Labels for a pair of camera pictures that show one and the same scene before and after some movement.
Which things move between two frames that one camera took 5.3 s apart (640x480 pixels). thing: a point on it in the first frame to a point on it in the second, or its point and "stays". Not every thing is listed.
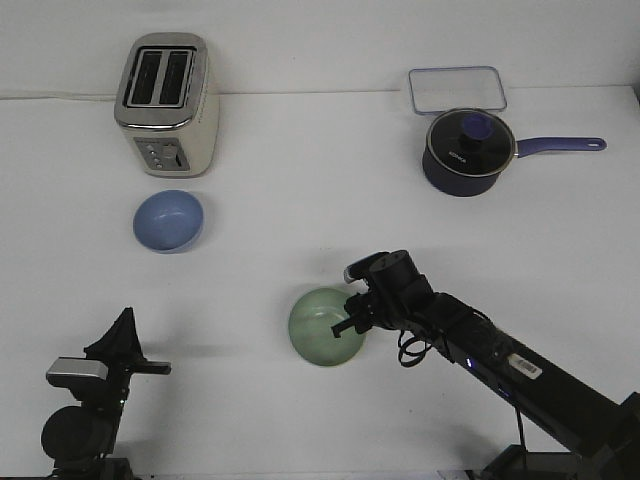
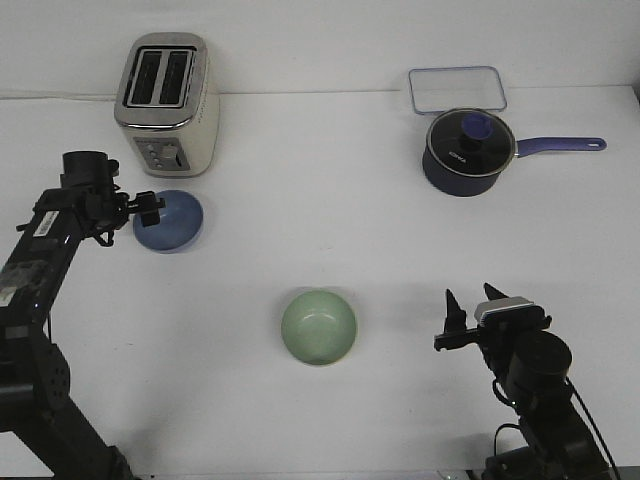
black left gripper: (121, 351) to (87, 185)
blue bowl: (168, 221) stays
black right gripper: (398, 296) to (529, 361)
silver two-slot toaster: (166, 95) stays
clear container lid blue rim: (444, 88) stays
